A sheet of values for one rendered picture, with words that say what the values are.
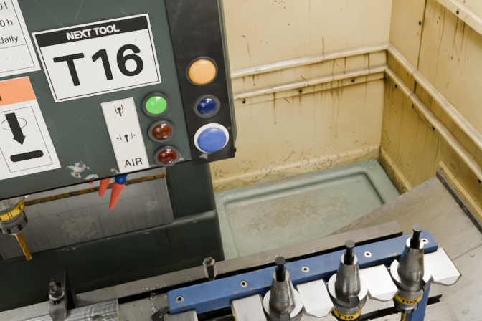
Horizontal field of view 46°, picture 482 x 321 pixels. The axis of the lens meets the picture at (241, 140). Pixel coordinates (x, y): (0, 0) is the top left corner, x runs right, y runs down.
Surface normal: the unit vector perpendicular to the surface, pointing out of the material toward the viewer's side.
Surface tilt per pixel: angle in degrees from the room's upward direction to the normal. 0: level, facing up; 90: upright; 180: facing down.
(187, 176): 90
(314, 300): 0
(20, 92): 90
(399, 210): 24
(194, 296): 0
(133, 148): 90
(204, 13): 90
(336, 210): 0
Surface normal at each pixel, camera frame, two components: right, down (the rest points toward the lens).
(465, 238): -0.47, -0.64
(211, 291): -0.08, -0.79
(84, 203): 0.22, 0.58
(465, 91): -0.98, 0.16
